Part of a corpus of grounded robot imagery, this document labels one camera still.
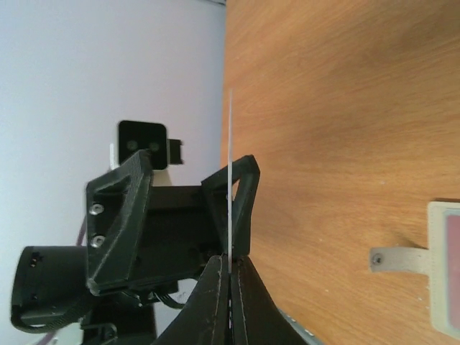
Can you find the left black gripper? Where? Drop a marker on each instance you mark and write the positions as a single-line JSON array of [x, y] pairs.
[[185, 226]]

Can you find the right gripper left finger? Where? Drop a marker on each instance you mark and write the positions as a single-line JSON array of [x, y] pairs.
[[204, 319]]

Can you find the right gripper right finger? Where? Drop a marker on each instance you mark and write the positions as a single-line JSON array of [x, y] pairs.
[[255, 319]]

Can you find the beige card holder wallet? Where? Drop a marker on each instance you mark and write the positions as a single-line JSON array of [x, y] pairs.
[[430, 262]]

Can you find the dark red striped card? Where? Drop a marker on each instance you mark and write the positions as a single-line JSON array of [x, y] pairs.
[[452, 264]]

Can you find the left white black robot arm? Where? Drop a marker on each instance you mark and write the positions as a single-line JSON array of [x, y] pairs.
[[50, 292]]

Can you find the aluminium rail frame front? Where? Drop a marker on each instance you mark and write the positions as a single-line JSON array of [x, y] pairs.
[[308, 337]]

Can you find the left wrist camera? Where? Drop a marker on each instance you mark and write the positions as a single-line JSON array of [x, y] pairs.
[[153, 138]]

